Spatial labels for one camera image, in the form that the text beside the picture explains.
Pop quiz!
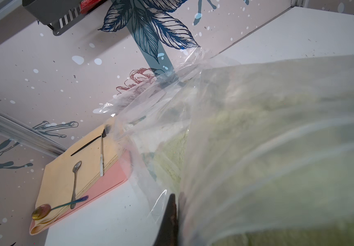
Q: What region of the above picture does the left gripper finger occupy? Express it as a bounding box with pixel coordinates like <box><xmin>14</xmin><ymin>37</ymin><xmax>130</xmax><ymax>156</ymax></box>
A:
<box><xmin>153</xmin><ymin>194</ymin><xmax>179</xmax><ymax>246</ymax></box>

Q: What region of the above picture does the green fleece blanket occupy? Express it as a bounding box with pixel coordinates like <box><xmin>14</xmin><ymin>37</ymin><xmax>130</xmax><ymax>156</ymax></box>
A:
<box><xmin>152</xmin><ymin>76</ymin><xmax>354</xmax><ymax>246</ymax></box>

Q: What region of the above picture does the clear plastic vacuum bag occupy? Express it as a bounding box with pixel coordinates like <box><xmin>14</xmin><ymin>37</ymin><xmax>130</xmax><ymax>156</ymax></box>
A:
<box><xmin>100</xmin><ymin>51</ymin><xmax>354</xmax><ymax>246</ymax></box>

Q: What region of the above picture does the red Chuba chips bag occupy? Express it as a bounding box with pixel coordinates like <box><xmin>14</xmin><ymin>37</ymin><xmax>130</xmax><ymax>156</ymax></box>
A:
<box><xmin>79</xmin><ymin>0</ymin><xmax>101</xmax><ymax>14</ymax></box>

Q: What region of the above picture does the pink tray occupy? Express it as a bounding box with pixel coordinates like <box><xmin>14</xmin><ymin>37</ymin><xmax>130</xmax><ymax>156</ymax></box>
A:
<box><xmin>29</xmin><ymin>151</ymin><xmax>131</xmax><ymax>236</ymax></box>

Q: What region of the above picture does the small silver spoon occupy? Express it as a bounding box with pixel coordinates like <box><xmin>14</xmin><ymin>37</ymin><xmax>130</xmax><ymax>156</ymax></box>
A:
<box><xmin>71</xmin><ymin>161</ymin><xmax>82</xmax><ymax>202</ymax></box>

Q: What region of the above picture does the black spoon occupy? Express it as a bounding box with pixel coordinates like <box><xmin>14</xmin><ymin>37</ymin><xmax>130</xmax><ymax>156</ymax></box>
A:
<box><xmin>71</xmin><ymin>125</ymin><xmax>111</xmax><ymax>156</ymax></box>

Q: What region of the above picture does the beige wooden cutting board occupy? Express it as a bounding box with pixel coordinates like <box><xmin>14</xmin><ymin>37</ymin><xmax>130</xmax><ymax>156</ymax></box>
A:
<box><xmin>35</xmin><ymin>125</ymin><xmax>123</xmax><ymax>225</ymax></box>

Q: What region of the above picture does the silver white-handled spoon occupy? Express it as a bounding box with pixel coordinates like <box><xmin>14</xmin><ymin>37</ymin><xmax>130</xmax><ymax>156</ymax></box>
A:
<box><xmin>100</xmin><ymin>130</ymin><xmax>106</xmax><ymax>177</ymax></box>

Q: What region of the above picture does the dark grey wall rack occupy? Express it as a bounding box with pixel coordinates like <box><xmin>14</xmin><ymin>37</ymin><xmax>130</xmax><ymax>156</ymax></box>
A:
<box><xmin>22</xmin><ymin>0</ymin><xmax>106</xmax><ymax>36</ymax></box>

